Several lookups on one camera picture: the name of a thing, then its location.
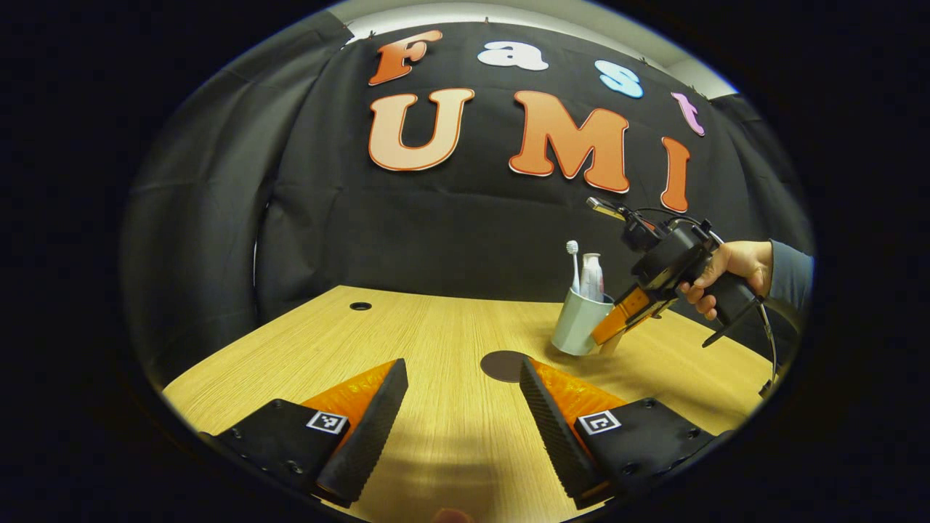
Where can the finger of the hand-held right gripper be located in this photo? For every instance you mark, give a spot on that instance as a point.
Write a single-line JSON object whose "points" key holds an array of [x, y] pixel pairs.
{"points": [[621, 316]]}

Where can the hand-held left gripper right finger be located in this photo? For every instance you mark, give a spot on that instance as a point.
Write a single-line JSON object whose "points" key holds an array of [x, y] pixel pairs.
{"points": [[556, 436]]}

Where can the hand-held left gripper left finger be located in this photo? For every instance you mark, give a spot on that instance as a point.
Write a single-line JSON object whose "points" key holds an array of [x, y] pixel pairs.
{"points": [[367, 436]]}

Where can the light blue cup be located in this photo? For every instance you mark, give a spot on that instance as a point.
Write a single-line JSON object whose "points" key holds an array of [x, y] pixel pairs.
{"points": [[577, 323]]}

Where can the white toothpaste tube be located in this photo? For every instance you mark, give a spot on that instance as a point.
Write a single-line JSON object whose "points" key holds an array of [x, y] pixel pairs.
{"points": [[592, 280]]}

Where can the white toothbrush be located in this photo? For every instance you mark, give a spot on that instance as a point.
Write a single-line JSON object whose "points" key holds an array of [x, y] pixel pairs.
{"points": [[572, 248]]}

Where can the dark brown round coaster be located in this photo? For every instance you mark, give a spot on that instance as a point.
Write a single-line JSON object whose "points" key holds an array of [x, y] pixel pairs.
{"points": [[501, 365]]}

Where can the wooden desktop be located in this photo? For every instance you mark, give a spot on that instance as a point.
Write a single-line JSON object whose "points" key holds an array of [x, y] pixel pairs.
{"points": [[450, 327]]}

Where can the black backdrop cloth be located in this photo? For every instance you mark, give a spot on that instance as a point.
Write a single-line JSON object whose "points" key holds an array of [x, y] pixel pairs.
{"points": [[450, 232]]}

